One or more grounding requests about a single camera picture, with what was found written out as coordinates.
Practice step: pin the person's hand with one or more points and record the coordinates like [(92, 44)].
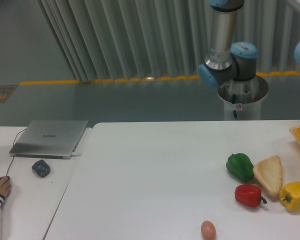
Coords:
[(5, 187)]

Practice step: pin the triangular bread slice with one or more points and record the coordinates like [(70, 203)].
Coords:
[(268, 172)]

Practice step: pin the grey pleated curtain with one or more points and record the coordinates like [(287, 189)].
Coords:
[(127, 39)]

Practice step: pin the brown egg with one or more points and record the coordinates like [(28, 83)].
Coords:
[(208, 230)]

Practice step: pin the silver laptop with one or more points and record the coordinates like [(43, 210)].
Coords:
[(49, 139)]

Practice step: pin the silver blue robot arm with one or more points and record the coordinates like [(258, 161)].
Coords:
[(226, 60)]

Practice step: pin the green bell pepper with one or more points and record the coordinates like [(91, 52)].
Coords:
[(240, 166)]

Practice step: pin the dark grey small case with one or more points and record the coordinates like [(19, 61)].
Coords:
[(41, 168)]

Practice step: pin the yellow bell pepper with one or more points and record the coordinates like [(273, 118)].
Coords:
[(289, 196)]

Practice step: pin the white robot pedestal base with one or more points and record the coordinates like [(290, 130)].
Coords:
[(242, 100)]

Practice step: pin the white usb dongle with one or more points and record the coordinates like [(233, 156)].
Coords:
[(76, 154)]

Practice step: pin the red bell pepper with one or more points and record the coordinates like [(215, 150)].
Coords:
[(249, 195)]

